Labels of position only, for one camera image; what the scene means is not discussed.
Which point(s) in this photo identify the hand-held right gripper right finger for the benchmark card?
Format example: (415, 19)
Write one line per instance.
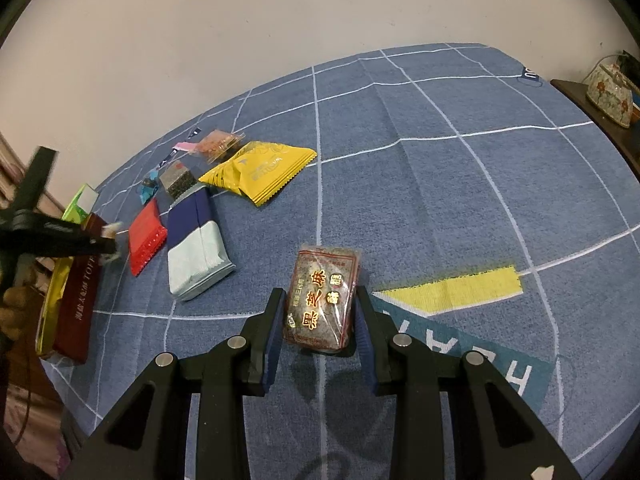
(362, 340)

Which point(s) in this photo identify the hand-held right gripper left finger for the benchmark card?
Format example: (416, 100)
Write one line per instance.
(272, 340)

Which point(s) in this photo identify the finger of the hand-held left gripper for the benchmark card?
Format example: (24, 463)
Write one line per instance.
(95, 244)

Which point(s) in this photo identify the red snack packet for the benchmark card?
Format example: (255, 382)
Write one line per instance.
(145, 237)

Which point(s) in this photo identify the brown sesame snack packet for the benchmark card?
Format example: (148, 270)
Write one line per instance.
(320, 300)

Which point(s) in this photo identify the dark red tin box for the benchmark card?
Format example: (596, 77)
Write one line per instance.
(75, 305)

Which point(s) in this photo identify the small blue candy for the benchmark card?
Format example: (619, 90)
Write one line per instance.
(148, 191)

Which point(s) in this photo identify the navy and light blue packet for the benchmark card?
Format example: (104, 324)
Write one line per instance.
(195, 255)

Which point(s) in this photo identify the yellow snack packet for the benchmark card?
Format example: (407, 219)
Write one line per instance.
(260, 167)

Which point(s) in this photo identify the person's left hand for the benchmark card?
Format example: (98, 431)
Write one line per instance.
(17, 305)

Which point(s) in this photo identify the green tissue pack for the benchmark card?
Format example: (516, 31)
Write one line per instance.
(77, 207)

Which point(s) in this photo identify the beige patterned curtain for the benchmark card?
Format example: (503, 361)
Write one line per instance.
(7, 170)

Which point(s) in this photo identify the dark green cube packet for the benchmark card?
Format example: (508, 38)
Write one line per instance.
(176, 180)

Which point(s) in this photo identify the clear orange snack packet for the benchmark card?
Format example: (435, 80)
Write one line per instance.
(217, 142)

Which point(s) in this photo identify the dark wooden side table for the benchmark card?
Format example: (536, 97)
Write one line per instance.
(615, 135)

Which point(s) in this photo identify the floral ceramic container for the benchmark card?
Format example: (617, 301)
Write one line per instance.
(610, 90)

